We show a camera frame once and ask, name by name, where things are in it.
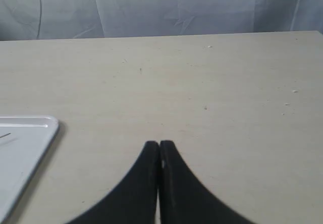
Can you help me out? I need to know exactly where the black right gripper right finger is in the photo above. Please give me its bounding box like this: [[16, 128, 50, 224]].
[[159, 140, 252, 223]]

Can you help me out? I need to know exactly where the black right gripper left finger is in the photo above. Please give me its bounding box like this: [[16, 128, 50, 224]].
[[69, 141, 159, 223]]

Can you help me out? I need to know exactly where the white plastic tray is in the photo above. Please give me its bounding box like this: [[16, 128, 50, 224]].
[[1, 116, 59, 221]]

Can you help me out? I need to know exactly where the grey backdrop curtain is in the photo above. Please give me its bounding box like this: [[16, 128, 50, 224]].
[[1, 0, 322, 40]]

